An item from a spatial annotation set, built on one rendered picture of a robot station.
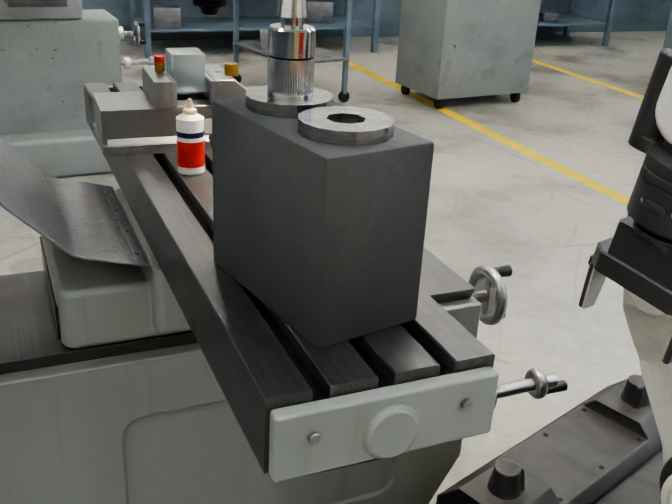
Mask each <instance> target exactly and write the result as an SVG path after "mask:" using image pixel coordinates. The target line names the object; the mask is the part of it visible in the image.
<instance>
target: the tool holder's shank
mask: <svg viewBox="0 0 672 504"><path fill-rule="evenodd" d="M276 16H279V17H280V25H281V26H282V27H287V28H301V27H303V26H304V18H307V17H309V16H308V6H307V0H278V6H277V12H276Z"/></svg>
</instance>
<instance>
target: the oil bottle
mask: <svg viewBox="0 0 672 504"><path fill-rule="evenodd" d="M176 136H177V139H176V140H177V167H178V172H179V173H180V174H183V175H188V176H194V175H200V174H202V173H203V172H205V139H204V117H203V116H202V115H200V114H198V113H197V109H196V108H194V106H193V103H192V99H190V98H189V99H187V104H186V107H185V108H184V109H183V113H182V114H180V115H178V116H176Z"/></svg>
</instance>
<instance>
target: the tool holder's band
mask: <svg viewBox="0 0 672 504"><path fill-rule="evenodd" d="M268 36H269V37H271V38H274V39H279V40H289V41H305V40H312V39H315V38H316V29H315V28H314V27H313V26H311V25H307V24H304V26H303V27H301V28H287V27H282V26H281V25H280V23H274V24H271V25H270V26H269V27H268Z"/></svg>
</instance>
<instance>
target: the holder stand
mask: <svg viewBox="0 0 672 504"><path fill-rule="evenodd" d="M433 152H434V143H433V142H432V141H430V140H428V139H425V138H423V137H420V136H418V135H415V134H413V133H410V132H408V131H405V130H403V129H400V128H398V127H396V126H394V120H393V118H392V117H390V116H388V115H387V114H385V113H382V112H378V111H375V110H371V109H365V108H358V107H346V106H344V105H342V104H339V103H337V102H334V101H333V94H332V93H330V92H328V91H327V90H323V89H319V88H316V87H314V90H313V96H312V97H311V98H308V99H302V100H285V99H278V98H274V97H271V96H269V95H268V94H267V85H265V86H259V87H254V88H252V89H249V90H247V92H246V97H237V98H227V99H218V100H214V101H212V153H213V231H214V261H215V263H216V264H218V265H219V266H220V267H221V268H222V269H223V270H225V271H226V272H227V273H228V274H229V275H231V276H232V277H233V278H234V279H235V280H237V281H238V282H239V283H240V284H241V285H243V286H244V287H245V288H246V289H247V290H249V291H250V292H251V293H252V294H253V295H254V296H256V297H257V298H258V299H259V300H260V301H262V302H263V303H264V304H265V305H266V306H268V307H269V308H270V309H271V310H272V311H274V312H275V313H276V314H277V315H278V316H280V317H281V318H282V319H283V320H284V321H285V322H287V323H288V324H289V325H290V326H291V327H293V328H294V329H295V330H296V331H297V332H299V333H300V334H301V335H302V336H303V337H305V338H306V339H307V340H308V341H309V342H311V343H312V344H313V345H314V346H315V347H316V348H323V347H327V346H330V345H333V344H336V343H340V342H343V341H346V340H349V339H353V338H356V337H359V336H363V335H366V334H369V333H372V332H376V331H379V330H382V329H386V328H389V327H392V326H395V325H399V324H402V323H405V322H408V321H412V320H414V319H415V318H416V315H417V305H418V296H419V286H420V277H421V267H422V258H423V248H424V238H425V229H426V219H427V210H428V200H429V191H430V181H431V171H432V162H433Z"/></svg>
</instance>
